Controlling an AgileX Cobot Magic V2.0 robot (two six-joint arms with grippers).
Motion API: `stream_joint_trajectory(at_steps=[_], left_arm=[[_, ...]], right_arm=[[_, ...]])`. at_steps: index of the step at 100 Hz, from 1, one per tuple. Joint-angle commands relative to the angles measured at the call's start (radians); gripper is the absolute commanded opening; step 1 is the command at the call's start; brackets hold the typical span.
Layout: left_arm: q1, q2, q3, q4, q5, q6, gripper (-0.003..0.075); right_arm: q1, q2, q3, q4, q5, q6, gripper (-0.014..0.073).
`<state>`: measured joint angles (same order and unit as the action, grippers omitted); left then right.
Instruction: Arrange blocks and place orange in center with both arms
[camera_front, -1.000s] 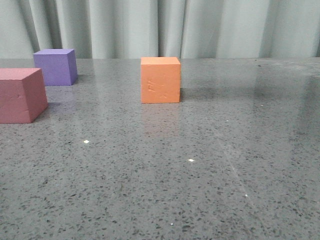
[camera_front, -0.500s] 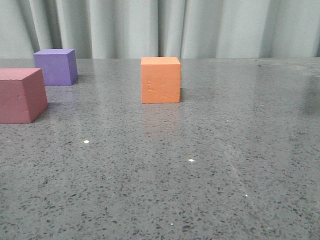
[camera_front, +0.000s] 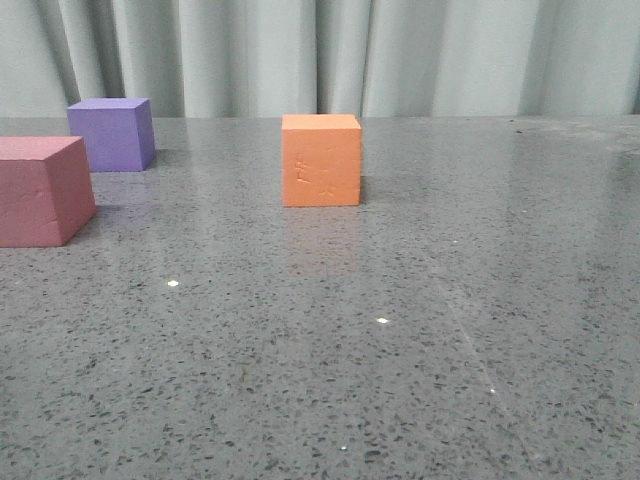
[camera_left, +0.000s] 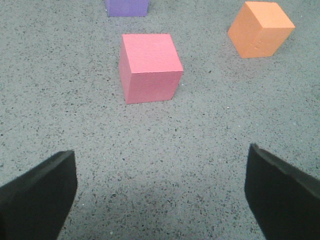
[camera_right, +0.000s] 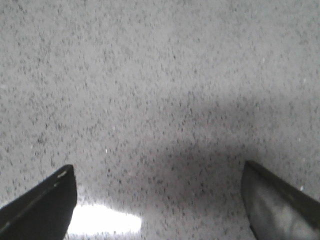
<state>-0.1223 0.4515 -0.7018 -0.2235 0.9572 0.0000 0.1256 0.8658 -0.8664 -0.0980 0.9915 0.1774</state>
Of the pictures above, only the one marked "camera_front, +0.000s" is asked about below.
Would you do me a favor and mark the purple foam cube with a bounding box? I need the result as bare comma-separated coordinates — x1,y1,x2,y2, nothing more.
67,98,155,172

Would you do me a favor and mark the orange foam cube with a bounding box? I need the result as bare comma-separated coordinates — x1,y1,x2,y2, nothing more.
281,114,362,207

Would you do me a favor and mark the grey-green curtain backdrop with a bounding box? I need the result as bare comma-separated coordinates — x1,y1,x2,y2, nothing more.
1,1,639,118

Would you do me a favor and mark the pink foam cube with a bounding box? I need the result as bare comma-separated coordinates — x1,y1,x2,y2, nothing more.
1,136,96,247

